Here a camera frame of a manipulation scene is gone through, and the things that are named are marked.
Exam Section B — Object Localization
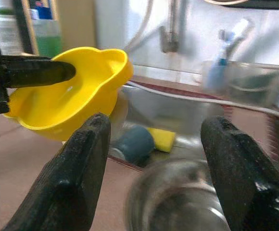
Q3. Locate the stainless steel sink basin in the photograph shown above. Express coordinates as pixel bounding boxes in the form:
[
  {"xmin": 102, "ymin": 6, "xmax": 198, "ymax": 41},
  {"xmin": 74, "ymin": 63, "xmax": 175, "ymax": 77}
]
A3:
[{"xmin": 108, "ymin": 85, "xmax": 227, "ymax": 169}]

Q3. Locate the green dish soap bottle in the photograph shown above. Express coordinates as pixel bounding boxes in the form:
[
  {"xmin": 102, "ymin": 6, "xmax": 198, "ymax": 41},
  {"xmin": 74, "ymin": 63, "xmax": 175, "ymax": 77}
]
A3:
[{"xmin": 30, "ymin": 7, "xmax": 63, "ymax": 57}]

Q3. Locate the dark round pan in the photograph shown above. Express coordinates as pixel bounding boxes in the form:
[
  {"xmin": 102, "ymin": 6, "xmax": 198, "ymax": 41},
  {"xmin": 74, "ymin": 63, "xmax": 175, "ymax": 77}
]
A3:
[{"xmin": 235, "ymin": 0, "xmax": 279, "ymax": 10}]

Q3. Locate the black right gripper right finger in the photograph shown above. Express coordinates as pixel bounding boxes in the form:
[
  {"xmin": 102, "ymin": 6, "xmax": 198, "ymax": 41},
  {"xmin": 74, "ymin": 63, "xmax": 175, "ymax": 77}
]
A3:
[{"xmin": 200, "ymin": 115, "xmax": 279, "ymax": 231}]

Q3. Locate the white ionizer hose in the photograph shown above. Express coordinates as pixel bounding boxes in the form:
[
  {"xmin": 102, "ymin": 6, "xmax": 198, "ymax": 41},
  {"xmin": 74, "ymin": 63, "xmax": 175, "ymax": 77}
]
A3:
[{"xmin": 124, "ymin": 0, "xmax": 154, "ymax": 53}]

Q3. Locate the teal plastic cup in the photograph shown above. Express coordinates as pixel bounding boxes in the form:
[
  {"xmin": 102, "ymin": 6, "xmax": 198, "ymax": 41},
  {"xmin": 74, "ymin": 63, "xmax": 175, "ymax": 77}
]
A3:
[{"xmin": 115, "ymin": 125, "xmax": 156, "ymax": 164}]

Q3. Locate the yellow flower-shaped plastic bowl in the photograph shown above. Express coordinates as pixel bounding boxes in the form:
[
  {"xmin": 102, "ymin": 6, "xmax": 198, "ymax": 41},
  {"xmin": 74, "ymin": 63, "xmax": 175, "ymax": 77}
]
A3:
[{"xmin": 3, "ymin": 47, "xmax": 134, "ymax": 142}]

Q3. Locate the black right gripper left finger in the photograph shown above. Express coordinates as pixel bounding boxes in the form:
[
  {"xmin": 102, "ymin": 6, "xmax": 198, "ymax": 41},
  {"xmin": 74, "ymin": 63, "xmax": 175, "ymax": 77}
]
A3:
[{"xmin": 1, "ymin": 113, "xmax": 112, "ymax": 231}]

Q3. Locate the white jar green band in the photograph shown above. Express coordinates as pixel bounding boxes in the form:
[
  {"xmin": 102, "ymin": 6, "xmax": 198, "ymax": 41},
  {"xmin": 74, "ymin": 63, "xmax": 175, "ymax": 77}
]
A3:
[{"xmin": 0, "ymin": 7, "xmax": 22, "ymax": 56}]

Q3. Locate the clear toothbrush cup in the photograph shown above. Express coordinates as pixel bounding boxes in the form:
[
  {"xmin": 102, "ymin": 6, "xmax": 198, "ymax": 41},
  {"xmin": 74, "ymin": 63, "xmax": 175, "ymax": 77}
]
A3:
[{"xmin": 201, "ymin": 60, "xmax": 229, "ymax": 91}]

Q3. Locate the yellow dish sponge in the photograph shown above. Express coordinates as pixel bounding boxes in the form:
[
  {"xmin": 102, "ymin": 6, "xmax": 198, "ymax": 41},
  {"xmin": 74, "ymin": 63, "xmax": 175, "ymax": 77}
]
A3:
[{"xmin": 146, "ymin": 127, "xmax": 177, "ymax": 154}]

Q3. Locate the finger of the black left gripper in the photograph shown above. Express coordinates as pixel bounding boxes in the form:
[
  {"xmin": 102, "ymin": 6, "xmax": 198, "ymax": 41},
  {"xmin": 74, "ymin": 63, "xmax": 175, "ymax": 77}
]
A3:
[{"xmin": 0, "ymin": 55, "xmax": 77, "ymax": 89}]

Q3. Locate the round steel wok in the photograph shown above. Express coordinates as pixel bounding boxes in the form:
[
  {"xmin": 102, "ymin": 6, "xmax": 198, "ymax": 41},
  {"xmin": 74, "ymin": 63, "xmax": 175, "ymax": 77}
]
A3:
[{"xmin": 202, "ymin": 0, "xmax": 248, "ymax": 6}]

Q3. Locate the white wall tap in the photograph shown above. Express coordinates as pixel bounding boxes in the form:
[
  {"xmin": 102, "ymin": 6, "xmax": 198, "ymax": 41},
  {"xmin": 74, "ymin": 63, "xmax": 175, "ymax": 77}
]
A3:
[{"xmin": 158, "ymin": 0, "xmax": 188, "ymax": 53}]

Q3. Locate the shallow stainless steel bowl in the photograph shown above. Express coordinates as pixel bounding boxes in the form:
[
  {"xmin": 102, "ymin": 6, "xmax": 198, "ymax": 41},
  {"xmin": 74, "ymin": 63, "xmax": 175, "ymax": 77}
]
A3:
[{"xmin": 125, "ymin": 157, "xmax": 229, "ymax": 231}]

